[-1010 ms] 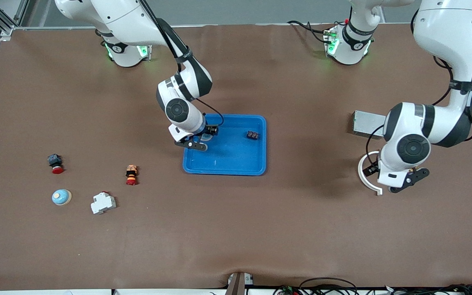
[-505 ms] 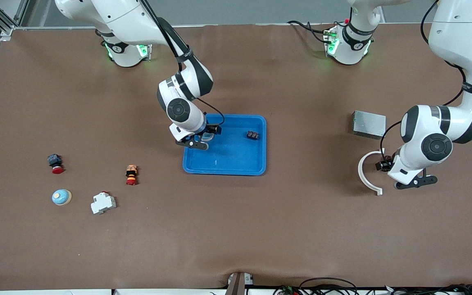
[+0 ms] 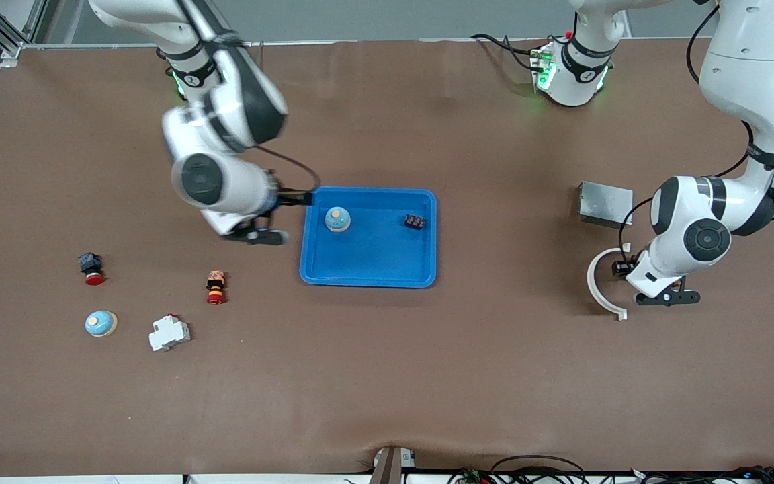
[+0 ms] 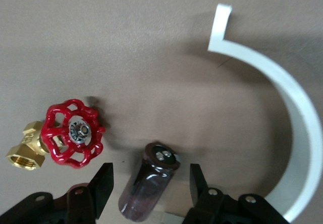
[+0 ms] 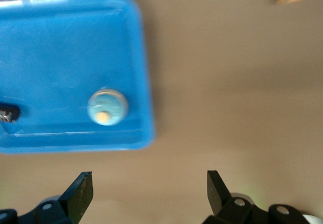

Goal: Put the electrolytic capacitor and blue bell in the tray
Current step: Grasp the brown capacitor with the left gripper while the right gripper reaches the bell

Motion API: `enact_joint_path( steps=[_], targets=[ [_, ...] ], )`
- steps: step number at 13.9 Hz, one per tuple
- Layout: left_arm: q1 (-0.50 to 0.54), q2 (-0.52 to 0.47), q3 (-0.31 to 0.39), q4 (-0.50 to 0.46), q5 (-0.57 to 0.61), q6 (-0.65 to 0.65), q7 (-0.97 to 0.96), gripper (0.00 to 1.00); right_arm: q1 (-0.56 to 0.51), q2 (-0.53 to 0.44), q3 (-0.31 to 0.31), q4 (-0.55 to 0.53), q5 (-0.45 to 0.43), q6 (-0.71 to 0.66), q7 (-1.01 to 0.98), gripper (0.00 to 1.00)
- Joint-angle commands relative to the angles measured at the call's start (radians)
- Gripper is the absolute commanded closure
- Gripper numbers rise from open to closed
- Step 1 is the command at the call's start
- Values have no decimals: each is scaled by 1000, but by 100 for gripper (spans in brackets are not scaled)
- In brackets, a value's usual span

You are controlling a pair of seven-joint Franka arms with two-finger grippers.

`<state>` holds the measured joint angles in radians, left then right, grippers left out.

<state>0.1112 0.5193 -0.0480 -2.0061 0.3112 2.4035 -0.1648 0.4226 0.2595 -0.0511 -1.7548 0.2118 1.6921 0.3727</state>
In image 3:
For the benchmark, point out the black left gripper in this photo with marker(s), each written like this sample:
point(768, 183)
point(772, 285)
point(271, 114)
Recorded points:
point(622, 269)

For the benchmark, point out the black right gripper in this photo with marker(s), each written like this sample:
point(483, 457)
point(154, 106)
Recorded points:
point(289, 199)

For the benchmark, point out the blue desk bell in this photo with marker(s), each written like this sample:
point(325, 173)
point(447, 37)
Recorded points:
point(100, 324)
point(338, 220)

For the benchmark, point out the small black relay block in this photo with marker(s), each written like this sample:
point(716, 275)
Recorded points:
point(415, 221)

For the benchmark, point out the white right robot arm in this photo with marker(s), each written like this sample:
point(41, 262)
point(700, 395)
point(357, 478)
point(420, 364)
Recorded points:
point(232, 188)

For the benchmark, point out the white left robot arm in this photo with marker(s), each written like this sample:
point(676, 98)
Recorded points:
point(750, 60)

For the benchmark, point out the blue plastic tray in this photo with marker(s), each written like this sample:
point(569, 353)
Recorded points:
point(367, 255)

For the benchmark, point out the grey metal power supply box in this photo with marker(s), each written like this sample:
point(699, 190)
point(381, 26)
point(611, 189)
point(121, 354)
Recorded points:
point(602, 204)

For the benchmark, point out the white circuit breaker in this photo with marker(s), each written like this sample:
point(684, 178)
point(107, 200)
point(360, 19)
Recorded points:
point(168, 334)

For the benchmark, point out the brown table cover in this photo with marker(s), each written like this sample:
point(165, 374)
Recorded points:
point(387, 376)

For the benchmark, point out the red mushroom emergency stop button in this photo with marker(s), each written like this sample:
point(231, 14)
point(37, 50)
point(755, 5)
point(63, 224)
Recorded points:
point(93, 277)

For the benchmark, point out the white curved plastic bracket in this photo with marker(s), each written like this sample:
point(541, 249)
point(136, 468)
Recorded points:
point(590, 279)

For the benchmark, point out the orange red push button switch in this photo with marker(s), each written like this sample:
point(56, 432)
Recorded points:
point(216, 286)

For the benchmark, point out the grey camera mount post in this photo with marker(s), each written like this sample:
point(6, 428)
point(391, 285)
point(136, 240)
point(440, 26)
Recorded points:
point(390, 467)

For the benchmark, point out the aluminium frame profile with bracket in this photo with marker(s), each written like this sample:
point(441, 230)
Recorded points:
point(11, 50)

